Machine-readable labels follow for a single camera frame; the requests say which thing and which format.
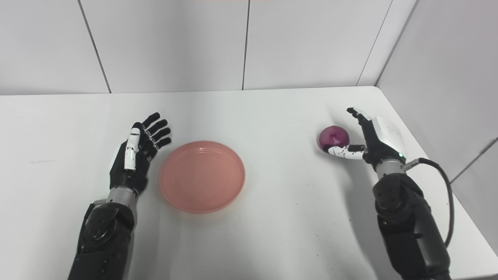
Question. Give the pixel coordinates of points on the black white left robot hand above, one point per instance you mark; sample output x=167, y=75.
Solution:
x=134, y=171

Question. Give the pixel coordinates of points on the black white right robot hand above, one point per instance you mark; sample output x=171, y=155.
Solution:
x=379, y=136

